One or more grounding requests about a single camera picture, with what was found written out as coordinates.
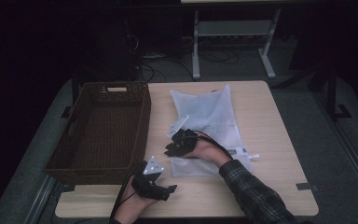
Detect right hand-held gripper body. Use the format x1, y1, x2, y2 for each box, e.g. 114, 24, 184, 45
166, 114, 200, 157

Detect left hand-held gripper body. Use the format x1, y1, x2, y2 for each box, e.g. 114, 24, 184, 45
131, 155, 166, 200

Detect white mesh laundry bag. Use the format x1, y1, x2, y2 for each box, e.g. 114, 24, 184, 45
169, 83, 261, 179

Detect brown woven basket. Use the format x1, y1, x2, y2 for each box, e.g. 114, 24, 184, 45
42, 81, 153, 186

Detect person's right hand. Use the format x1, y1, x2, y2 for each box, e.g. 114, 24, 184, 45
182, 136, 233, 169

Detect person's left hand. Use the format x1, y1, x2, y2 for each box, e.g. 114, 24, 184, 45
113, 186, 160, 224

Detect black tape strip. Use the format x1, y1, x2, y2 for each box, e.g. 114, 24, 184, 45
295, 182, 320, 191

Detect black metal stand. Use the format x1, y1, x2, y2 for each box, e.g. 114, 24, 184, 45
307, 60, 352, 121

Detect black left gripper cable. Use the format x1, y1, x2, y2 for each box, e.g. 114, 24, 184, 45
108, 161, 145, 222

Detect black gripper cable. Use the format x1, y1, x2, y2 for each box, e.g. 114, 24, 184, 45
195, 131, 235, 161
108, 161, 145, 222

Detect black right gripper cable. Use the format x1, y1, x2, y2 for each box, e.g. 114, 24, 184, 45
195, 131, 235, 161

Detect black floor cables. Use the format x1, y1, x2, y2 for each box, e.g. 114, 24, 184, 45
135, 49, 241, 82

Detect black table bracket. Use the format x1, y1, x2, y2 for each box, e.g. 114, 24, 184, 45
61, 105, 73, 119

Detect aluminium floor rail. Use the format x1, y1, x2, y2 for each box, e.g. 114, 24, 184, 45
329, 116, 358, 202
22, 175, 58, 224

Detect white metal desk frame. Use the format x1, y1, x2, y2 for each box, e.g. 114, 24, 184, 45
191, 7, 282, 80

